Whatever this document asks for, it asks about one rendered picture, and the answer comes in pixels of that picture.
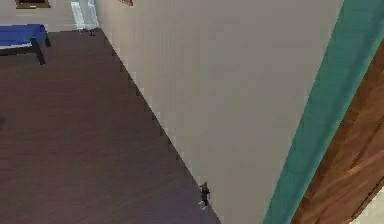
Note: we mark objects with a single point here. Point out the gold framed dark picture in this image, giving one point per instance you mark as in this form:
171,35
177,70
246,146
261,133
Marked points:
32,3

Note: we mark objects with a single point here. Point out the teal door frame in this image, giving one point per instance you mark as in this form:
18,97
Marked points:
328,110

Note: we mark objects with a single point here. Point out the blue bed with dark frame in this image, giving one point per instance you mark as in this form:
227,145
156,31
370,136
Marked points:
23,35

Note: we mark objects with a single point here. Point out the red wall picture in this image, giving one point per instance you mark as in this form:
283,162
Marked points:
127,2

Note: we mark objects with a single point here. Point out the brown wooden door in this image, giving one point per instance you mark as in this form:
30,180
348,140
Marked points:
353,156

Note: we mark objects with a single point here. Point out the small dark wall fixture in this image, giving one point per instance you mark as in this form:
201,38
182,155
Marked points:
204,194

